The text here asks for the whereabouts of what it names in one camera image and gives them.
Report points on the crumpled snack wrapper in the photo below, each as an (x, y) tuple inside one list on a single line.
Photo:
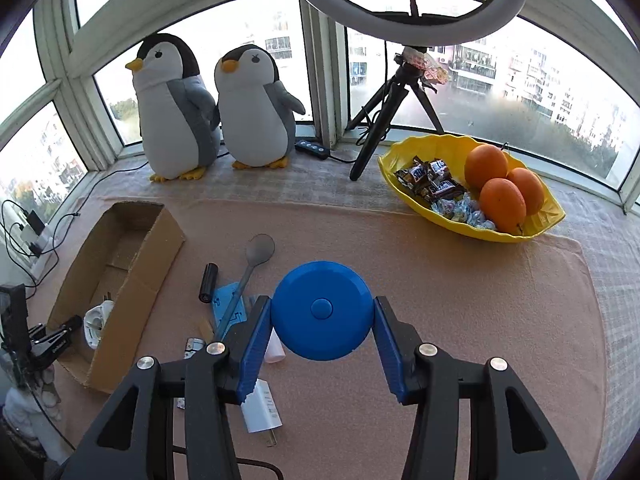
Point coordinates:
[(425, 62)]

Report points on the cardboard box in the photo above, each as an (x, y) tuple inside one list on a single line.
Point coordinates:
[(145, 260)]

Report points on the black power plug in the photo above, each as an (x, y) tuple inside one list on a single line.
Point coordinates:
[(36, 249)]

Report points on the white charger plug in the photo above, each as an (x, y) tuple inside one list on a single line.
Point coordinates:
[(260, 405)]

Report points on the white power strip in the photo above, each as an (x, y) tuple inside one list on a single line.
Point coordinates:
[(42, 242)]

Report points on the white window frame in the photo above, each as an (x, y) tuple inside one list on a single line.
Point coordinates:
[(320, 60)]

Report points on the black cylinder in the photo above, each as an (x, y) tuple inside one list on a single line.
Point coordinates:
[(207, 284)]

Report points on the orange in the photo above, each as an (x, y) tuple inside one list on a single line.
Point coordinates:
[(485, 166), (531, 190), (502, 205)]

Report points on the blue transparent bottle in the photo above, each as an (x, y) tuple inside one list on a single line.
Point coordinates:
[(225, 305)]

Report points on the pile of blue wrapped candies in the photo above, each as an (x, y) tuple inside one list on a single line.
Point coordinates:
[(462, 212)]

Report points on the white power adapter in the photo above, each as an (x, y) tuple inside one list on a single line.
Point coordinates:
[(26, 235)]

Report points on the blue round tape measure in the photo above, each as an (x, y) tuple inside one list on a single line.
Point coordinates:
[(320, 310)]

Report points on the black inline remote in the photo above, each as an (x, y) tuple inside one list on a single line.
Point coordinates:
[(311, 148)]

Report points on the brown chocolate bar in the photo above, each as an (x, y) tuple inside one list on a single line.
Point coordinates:
[(439, 167), (414, 176), (445, 190)]

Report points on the small wooden piece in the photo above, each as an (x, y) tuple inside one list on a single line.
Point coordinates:
[(205, 330)]

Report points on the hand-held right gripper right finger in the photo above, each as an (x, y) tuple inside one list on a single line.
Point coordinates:
[(387, 345)]

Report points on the small penguin plush toy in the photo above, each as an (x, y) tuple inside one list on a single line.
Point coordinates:
[(255, 115)]

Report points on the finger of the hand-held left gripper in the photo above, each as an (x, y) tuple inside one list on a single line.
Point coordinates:
[(60, 337)]

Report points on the white round plug-in device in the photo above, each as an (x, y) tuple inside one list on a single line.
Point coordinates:
[(97, 327)]

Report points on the large penguin plush toy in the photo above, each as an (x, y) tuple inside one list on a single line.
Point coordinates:
[(165, 110)]

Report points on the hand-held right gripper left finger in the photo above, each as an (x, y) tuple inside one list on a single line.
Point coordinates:
[(255, 345)]

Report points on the grey plastic spoon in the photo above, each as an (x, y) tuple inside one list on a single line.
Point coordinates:
[(260, 252)]

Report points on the yellow leaf-shaped bowl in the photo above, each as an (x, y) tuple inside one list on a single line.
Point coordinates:
[(425, 149)]

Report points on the black tripod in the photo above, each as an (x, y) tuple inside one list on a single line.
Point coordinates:
[(377, 130)]

